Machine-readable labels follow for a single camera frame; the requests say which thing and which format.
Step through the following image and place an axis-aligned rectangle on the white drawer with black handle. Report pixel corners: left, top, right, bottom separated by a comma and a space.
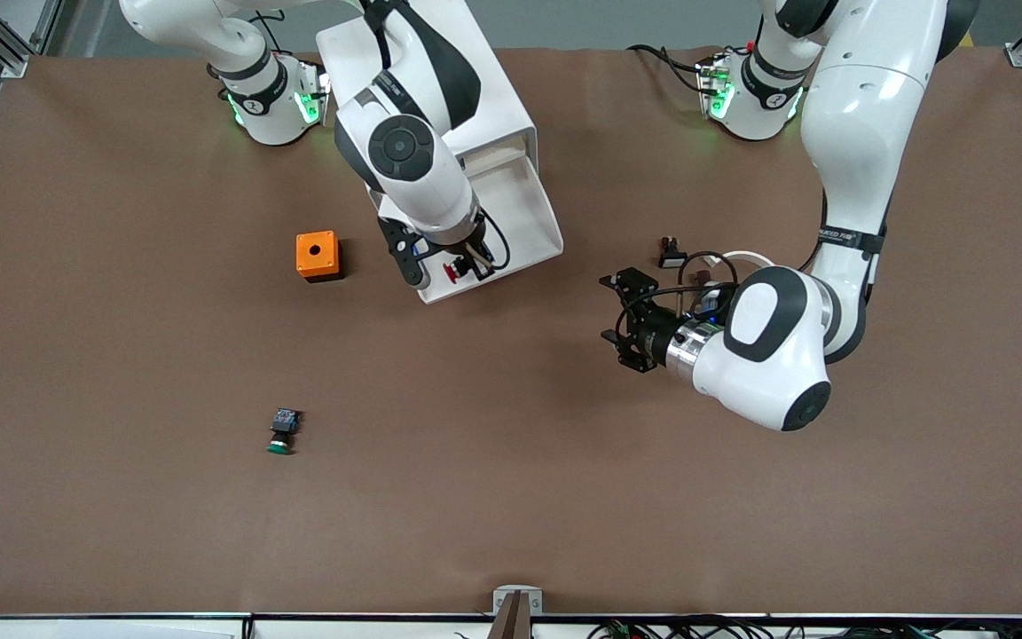
421, 133, 565, 305

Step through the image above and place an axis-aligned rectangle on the white drawer cabinet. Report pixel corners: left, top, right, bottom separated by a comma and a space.
315, 0, 539, 194

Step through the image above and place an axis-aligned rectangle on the brown table cover sheet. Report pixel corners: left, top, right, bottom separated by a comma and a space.
0, 44, 1022, 619

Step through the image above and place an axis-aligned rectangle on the dark tapered pole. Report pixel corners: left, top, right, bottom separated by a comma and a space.
486, 592, 532, 639

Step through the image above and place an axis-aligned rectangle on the black right arm gripper cable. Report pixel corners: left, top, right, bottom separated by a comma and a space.
474, 210, 513, 270

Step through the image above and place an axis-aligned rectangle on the black arm gripper cable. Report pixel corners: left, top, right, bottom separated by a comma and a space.
675, 250, 743, 308
474, 210, 513, 270

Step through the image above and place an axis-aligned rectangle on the black left arm gripper cable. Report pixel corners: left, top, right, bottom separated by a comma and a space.
675, 250, 743, 308

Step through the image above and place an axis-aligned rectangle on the orange push button enclosure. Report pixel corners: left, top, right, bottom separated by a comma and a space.
295, 231, 344, 284

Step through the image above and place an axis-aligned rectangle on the green push button switch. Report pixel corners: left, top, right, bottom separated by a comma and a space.
266, 407, 303, 457

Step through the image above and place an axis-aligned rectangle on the black left base cable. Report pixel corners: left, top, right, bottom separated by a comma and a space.
625, 42, 709, 95

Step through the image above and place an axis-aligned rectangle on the black base cable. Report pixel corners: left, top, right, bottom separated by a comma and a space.
248, 7, 296, 56
625, 42, 709, 95

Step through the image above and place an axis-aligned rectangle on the black right base cable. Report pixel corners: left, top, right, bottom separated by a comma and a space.
248, 7, 296, 56

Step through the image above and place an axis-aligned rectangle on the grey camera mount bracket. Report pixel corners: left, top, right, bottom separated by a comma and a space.
492, 585, 544, 616

